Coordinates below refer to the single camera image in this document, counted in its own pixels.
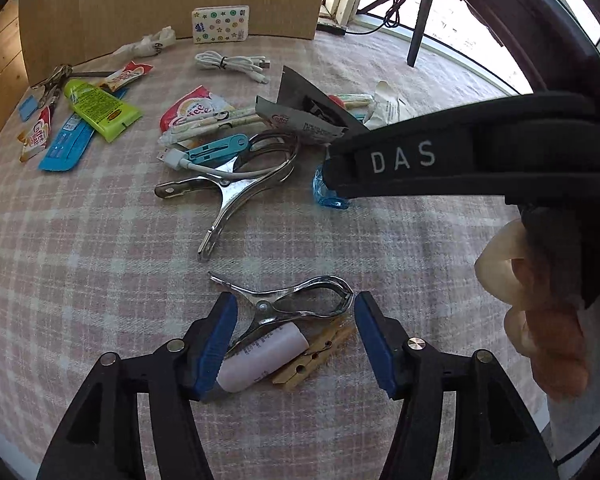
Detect coiled white cable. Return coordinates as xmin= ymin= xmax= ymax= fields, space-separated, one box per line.
xmin=194 ymin=51 xmax=272 ymax=84

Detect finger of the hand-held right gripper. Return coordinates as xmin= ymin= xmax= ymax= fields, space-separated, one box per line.
xmin=324 ymin=132 xmax=366 ymax=200

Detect white grey sachet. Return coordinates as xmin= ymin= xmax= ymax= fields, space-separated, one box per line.
xmin=256 ymin=96 xmax=349 ymax=147

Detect black packet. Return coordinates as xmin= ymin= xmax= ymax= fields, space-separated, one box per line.
xmin=277 ymin=64 xmax=372 ymax=134

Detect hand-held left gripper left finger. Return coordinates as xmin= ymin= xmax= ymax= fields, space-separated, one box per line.
xmin=36 ymin=291 xmax=239 ymax=480

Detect white paper packet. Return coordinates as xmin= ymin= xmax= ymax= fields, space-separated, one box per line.
xmin=364 ymin=80 xmax=419 ymax=129

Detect paper-wrapped sticks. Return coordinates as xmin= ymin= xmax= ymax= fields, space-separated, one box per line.
xmin=159 ymin=106 xmax=262 ymax=147

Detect blue sachet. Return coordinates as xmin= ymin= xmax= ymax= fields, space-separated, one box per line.
xmin=38 ymin=87 xmax=131 ymax=172

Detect small coffee creamer packet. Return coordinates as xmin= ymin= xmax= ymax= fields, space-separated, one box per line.
xmin=18 ymin=109 xmax=54 ymax=163

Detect wooden clothespin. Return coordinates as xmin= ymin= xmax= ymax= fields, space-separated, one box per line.
xmin=271 ymin=320 xmax=357 ymax=391

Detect person's right hand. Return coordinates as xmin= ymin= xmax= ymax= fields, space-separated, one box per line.
xmin=475 ymin=220 xmax=590 ymax=402

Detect white plastic bag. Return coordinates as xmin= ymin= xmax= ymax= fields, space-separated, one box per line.
xmin=111 ymin=26 xmax=177 ymax=59

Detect creamer stick packet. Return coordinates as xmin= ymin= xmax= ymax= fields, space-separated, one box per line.
xmin=101 ymin=61 xmax=154 ymax=92

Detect blue folding tool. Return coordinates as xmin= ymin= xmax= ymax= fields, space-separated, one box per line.
xmin=186 ymin=133 xmax=254 ymax=164

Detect large metal clip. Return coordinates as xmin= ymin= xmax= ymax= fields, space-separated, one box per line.
xmin=154 ymin=129 xmax=302 ymax=262

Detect thin beige stick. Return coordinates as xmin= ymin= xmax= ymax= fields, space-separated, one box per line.
xmin=337 ymin=92 xmax=377 ymax=111

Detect small metal clip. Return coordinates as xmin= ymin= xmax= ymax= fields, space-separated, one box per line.
xmin=208 ymin=271 xmax=355 ymax=358

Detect wooden slat panel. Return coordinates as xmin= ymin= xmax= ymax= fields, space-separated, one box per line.
xmin=0 ymin=0 xmax=28 ymax=173

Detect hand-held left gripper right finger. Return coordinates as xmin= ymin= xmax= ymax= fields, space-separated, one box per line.
xmin=353 ymin=291 xmax=559 ymax=480

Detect star-printed tissue pack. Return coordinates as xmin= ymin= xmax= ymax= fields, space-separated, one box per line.
xmin=191 ymin=5 xmax=251 ymax=44

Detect green tube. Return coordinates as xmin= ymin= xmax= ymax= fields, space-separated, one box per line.
xmin=62 ymin=78 xmax=144 ymax=143

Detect red creamer pouch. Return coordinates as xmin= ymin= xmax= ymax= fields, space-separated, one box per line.
xmin=159 ymin=85 xmax=237 ymax=134

